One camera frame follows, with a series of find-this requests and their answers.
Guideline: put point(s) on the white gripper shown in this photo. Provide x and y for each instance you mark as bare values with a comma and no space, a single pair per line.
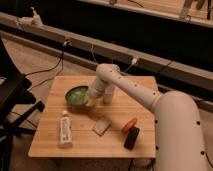
95,90

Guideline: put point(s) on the green ceramic bowl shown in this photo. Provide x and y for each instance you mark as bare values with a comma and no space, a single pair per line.
77,96

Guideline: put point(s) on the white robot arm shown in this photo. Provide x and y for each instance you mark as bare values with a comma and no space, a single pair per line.
178,130

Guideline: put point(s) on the white cup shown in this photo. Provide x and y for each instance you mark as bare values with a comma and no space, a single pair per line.
108,94

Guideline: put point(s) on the small beige sponge block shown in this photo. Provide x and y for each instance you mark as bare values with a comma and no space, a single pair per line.
101,126

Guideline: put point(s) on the white tube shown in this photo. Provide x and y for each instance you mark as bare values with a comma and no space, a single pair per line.
65,136

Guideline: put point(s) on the orange round object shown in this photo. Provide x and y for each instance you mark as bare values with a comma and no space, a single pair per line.
129,125

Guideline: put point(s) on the wooden board table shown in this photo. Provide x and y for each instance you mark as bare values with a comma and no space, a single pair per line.
86,143

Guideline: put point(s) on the black cylindrical object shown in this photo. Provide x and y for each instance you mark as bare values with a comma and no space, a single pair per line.
131,138

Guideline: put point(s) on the black office chair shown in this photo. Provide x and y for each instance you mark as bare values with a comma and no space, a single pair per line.
13,91

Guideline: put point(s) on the white spray bottle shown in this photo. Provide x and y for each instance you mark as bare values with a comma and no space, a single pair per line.
34,20

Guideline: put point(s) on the long metal rail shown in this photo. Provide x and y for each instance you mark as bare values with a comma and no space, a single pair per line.
49,40

